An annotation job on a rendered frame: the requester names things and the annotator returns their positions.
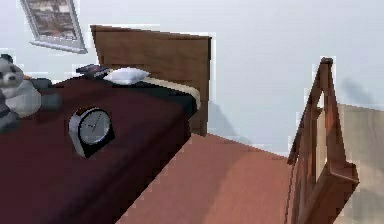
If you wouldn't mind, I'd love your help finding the brown wooden chair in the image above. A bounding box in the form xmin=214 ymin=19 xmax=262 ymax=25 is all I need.
xmin=285 ymin=57 xmax=361 ymax=224

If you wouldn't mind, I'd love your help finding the grey white teddy bear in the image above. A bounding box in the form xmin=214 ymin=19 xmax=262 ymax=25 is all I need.
xmin=0 ymin=53 xmax=63 ymax=134

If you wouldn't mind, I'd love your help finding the grey framed window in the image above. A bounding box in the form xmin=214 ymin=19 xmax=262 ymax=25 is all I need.
xmin=19 ymin=0 xmax=89 ymax=55

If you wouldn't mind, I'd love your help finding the dark book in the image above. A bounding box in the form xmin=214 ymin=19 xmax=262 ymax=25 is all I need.
xmin=75 ymin=63 xmax=111 ymax=80

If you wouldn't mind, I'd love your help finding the dark red wooden bed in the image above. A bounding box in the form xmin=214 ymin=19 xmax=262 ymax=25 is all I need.
xmin=0 ymin=24 xmax=213 ymax=224

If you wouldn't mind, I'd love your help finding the white pillow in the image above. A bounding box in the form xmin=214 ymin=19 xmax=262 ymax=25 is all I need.
xmin=102 ymin=67 xmax=151 ymax=86

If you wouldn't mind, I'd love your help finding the black silver alarm clock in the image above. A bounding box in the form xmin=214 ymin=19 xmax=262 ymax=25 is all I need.
xmin=68 ymin=106 xmax=116 ymax=159

